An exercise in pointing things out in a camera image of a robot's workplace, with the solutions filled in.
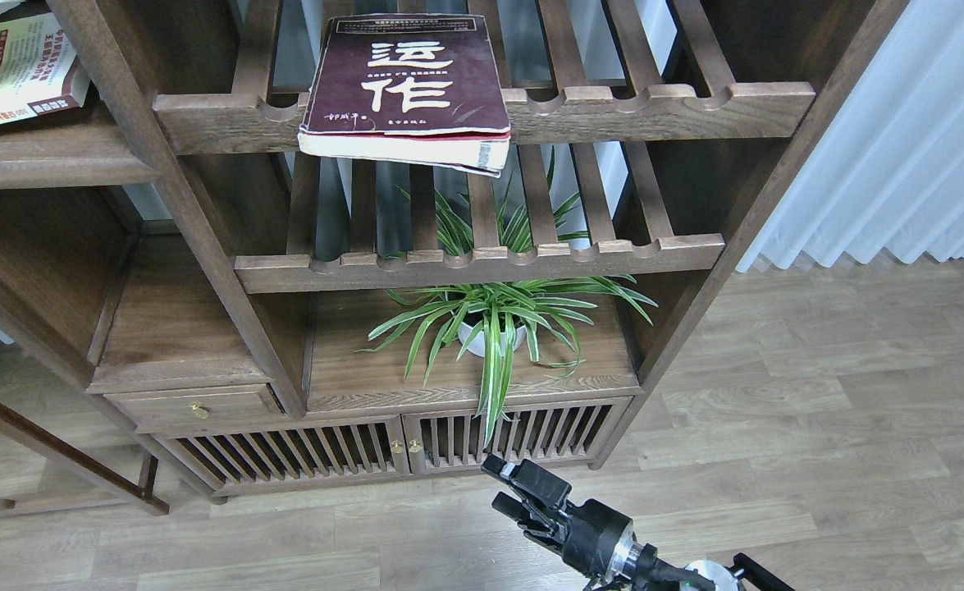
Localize white pleated curtain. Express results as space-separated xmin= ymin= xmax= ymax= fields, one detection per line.
xmin=737 ymin=1 xmax=964 ymax=272

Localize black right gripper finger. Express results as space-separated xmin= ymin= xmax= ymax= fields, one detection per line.
xmin=482 ymin=454 xmax=571 ymax=511
xmin=491 ymin=492 xmax=565 ymax=547

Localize dark wooden bookshelf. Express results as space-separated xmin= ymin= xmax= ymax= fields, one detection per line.
xmin=0 ymin=1 xmax=907 ymax=500

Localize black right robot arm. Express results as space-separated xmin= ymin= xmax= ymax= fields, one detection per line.
xmin=482 ymin=454 xmax=790 ymax=590

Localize green spider plant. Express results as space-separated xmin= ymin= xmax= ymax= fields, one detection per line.
xmin=359 ymin=146 xmax=660 ymax=448

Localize white plant pot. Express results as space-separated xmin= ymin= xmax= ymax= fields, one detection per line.
xmin=456 ymin=315 xmax=527 ymax=360

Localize dark wooden side frame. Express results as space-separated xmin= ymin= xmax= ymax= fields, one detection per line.
xmin=0 ymin=295 xmax=171 ymax=518

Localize maroon book white characters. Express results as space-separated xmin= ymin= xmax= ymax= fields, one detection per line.
xmin=298 ymin=12 xmax=510 ymax=178

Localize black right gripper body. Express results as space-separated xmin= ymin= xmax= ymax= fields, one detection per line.
xmin=544 ymin=500 xmax=637 ymax=588

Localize brass drawer knob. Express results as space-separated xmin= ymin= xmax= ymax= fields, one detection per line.
xmin=190 ymin=401 xmax=209 ymax=420

